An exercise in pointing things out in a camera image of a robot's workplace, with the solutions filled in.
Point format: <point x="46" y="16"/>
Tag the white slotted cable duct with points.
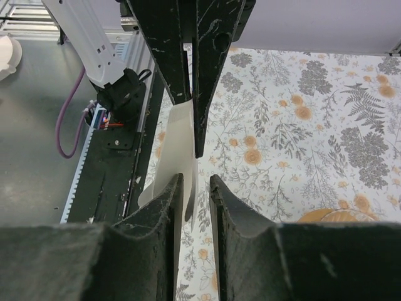
<point x="97" y="119"/>

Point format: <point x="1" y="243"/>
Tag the white paper coffee filter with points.
<point x="177" y="156"/>

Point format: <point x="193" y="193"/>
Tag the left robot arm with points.
<point x="189" y="42"/>

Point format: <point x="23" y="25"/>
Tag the floral patterned table mat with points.
<point x="292" y="132"/>

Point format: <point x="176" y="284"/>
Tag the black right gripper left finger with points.
<point x="134" y="259"/>

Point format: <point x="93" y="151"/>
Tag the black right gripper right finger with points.
<point x="258" y="259"/>

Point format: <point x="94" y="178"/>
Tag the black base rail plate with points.
<point x="116" y="165"/>

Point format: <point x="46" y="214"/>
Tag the clear glass dripper cone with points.
<point x="348" y="215"/>

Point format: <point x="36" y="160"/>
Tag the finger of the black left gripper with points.
<point x="159" y="22"/>
<point x="215" y="24"/>

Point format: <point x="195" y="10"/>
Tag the round wooden dripper base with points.
<point x="317" y="215"/>

